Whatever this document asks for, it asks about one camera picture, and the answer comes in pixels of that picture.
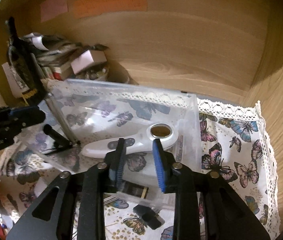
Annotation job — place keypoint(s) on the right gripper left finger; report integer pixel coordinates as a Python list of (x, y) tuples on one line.
[(116, 165)]

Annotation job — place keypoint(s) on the black white charger plug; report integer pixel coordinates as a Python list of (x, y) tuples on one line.
[(150, 216)]

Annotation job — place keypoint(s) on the dark wine bottle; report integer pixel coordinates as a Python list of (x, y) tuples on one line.
[(22, 64)]

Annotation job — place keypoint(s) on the stack of papers and books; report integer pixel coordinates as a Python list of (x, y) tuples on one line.
[(54, 54)]

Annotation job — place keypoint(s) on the small white cardboard box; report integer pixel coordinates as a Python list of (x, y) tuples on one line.
[(88, 59)]

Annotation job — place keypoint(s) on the silver metal cylinder tube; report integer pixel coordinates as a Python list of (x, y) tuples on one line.
[(59, 116)]

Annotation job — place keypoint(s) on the pink sticky note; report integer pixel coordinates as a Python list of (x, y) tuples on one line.
[(52, 8)]

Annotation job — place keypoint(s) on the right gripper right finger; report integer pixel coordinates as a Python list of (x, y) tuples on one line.
[(163, 162)]

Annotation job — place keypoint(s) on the orange sticky note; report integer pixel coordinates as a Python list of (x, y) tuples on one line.
[(90, 8)]

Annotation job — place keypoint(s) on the small black microphone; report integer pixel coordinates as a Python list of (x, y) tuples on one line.
[(60, 142)]

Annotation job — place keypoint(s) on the butterfly print lace cloth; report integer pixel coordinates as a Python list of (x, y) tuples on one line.
[(236, 146)]

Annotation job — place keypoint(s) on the clear plastic storage box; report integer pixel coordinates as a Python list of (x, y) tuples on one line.
[(102, 110)]

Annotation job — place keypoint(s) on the white handheld massager device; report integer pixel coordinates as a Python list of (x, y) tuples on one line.
[(139, 142)]

